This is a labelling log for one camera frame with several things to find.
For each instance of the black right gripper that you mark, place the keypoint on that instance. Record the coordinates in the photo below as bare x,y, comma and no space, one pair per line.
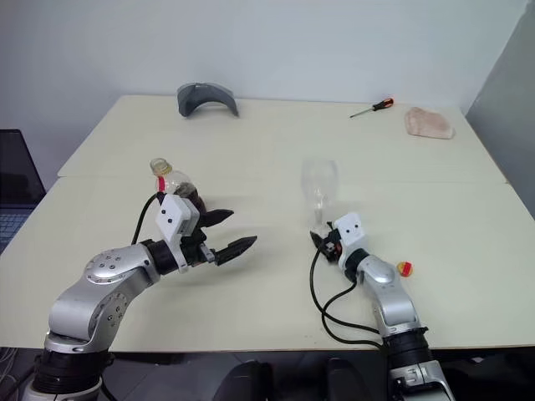
332,246

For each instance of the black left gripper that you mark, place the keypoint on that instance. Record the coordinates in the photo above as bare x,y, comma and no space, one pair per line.
194,248

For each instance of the clear plastic wine glass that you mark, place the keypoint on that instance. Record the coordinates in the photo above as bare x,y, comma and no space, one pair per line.
319,179

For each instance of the soy sauce bottle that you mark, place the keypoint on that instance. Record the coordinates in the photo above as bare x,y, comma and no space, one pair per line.
184,186

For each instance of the yellow bottle cap red tape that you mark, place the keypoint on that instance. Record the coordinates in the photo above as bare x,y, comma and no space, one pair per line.
405,269

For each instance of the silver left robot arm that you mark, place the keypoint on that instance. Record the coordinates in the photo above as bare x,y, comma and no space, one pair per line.
104,280

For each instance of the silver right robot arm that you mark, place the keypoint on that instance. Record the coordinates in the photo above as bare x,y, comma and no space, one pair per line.
393,301

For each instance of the orange black screwdriver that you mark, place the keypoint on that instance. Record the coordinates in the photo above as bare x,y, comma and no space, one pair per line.
378,105

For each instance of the grey curved visor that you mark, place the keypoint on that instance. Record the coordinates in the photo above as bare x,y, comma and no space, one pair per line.
188,98

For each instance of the dark rounded shape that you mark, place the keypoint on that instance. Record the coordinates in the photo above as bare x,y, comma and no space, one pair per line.
355,382
246,382

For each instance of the pink folded cloth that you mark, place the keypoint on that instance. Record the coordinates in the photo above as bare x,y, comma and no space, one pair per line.
428,124

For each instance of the dark laptop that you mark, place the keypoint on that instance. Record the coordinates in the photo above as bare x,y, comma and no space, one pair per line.
14,175

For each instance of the grey partition panel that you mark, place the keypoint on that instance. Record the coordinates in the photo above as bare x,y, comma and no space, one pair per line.
507,113

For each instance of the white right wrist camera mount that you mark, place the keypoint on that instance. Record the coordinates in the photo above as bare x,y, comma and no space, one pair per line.
353,234

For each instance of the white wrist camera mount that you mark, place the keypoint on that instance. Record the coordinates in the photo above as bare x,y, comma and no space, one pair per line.
173,217
353,234

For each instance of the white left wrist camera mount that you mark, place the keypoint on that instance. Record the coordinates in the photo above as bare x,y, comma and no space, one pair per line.
173,217

